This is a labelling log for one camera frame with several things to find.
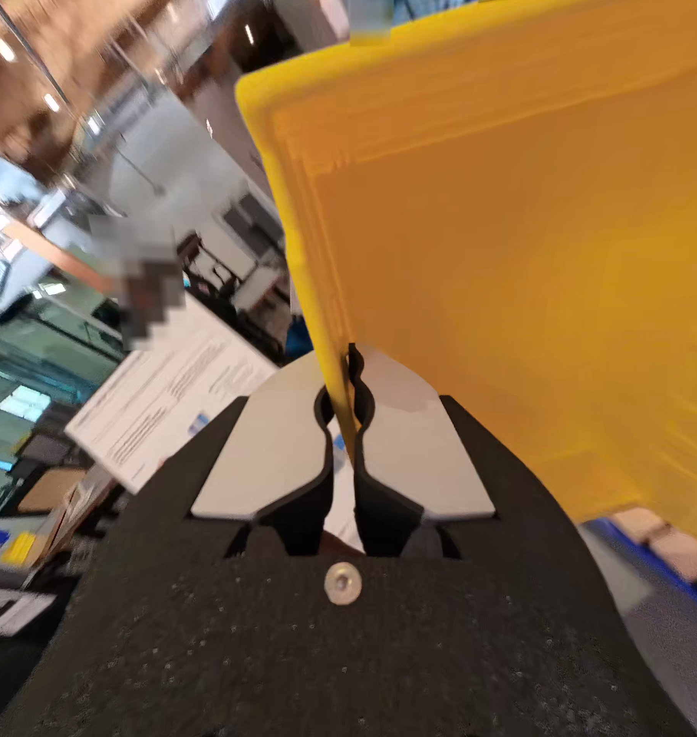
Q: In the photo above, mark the teal bag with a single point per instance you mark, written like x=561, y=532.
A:
x=299, y=339

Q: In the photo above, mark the yellow plastic bin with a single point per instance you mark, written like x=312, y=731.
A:
x=498, y=259

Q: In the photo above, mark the blue plastic bin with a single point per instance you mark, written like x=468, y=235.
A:
x=670, y=570

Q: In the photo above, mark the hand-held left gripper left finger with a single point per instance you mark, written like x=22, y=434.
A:
x=262, y=455

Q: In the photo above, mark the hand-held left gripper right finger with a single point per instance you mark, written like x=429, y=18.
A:
x=423, y=455

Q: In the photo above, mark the black white marker tag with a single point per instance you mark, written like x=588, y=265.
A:
x=14, y=613

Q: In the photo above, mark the white paper sheet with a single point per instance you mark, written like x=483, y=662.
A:
x=170, y=391

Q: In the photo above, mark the pile of plain wooden cubes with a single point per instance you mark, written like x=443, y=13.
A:
x=682, y=547

